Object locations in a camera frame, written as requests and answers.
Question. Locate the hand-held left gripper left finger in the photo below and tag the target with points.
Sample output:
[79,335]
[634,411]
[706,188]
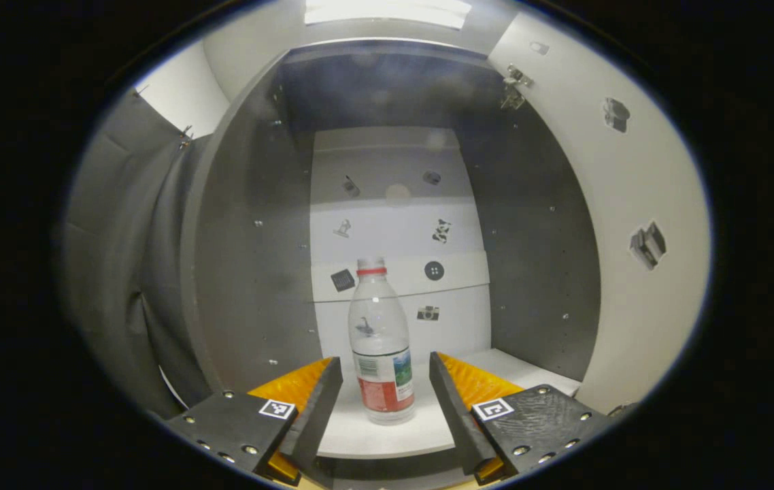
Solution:
[315,422]

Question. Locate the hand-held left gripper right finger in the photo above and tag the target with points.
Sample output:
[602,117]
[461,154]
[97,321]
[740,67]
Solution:
[458,422]

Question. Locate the clear plastic bottle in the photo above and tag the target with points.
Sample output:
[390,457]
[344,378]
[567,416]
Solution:
[380,327]

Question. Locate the grey cabinet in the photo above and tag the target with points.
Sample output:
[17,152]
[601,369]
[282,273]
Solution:
[251,272]

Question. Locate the metal door hinge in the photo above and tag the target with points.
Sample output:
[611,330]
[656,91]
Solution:
[513,95]

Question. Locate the black backdrop cloth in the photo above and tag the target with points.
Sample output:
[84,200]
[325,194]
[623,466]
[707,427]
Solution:
[108,272]

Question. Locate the black binder clip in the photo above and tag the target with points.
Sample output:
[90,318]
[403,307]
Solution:
[185,138]
[141,89]

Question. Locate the large ceiling light panel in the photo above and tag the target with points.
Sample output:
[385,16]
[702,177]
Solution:
[387,12]

